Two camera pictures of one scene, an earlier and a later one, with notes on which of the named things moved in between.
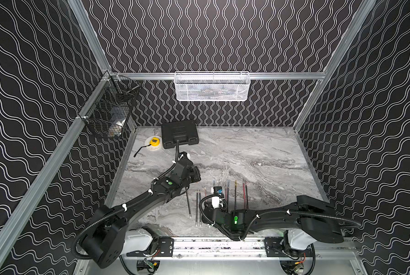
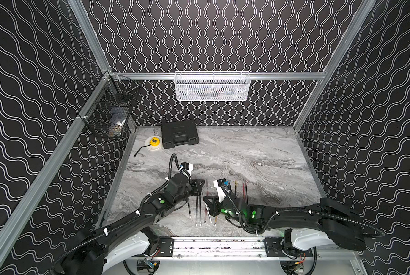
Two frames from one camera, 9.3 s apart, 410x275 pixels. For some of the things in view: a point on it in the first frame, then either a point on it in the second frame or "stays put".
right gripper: (207, 205) → (213, 205)
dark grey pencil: (188, 202) stays put
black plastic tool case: (185, 132) stays put
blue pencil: (200, 209) stays put
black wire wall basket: (110, 112) stays put
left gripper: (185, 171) → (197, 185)
